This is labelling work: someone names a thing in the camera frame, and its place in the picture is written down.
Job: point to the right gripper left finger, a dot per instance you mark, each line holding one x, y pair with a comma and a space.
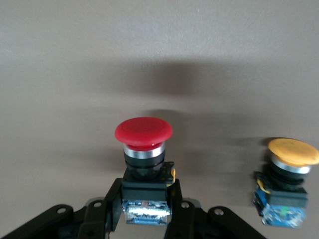
104, 216

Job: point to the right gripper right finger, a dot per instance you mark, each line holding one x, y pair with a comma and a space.
182, 219

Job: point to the red mushroom push button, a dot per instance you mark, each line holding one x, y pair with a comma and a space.
143, 132

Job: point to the yellow mushroom push button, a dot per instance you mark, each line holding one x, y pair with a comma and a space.
291, 152

